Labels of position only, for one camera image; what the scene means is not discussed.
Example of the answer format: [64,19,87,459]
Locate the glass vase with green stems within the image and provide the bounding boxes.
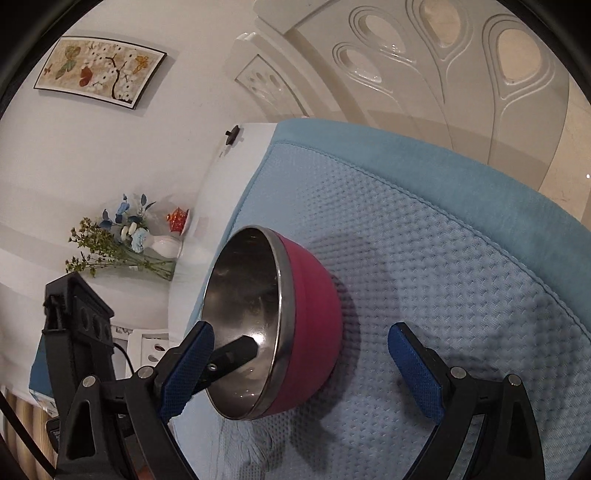
[65,217,177,282]

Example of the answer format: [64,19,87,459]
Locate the black cable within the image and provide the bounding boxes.
[112,340,136,376]

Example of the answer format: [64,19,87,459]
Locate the red lidded cup with saucer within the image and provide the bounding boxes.
[166,207,191,236]

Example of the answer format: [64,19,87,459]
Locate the large floral wall picture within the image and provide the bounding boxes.
[32,36,168,110]

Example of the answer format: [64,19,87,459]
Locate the light blue table mat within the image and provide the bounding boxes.
[168,117,591,480]

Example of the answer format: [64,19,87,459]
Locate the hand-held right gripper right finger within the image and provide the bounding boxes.
[388,322,548,480]

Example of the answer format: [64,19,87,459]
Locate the white vase with blue flowers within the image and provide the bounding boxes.
[97,193,182,259]

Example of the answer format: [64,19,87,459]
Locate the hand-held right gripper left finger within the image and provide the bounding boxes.
[55,320,215,480]

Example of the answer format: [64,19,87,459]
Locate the magenta steel bowl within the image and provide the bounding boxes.
[202,225,343,421]

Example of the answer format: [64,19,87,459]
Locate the tan ribbed blind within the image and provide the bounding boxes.
[0,388,58,480]

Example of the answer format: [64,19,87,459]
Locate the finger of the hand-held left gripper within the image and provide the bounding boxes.
[196,335,260,393]

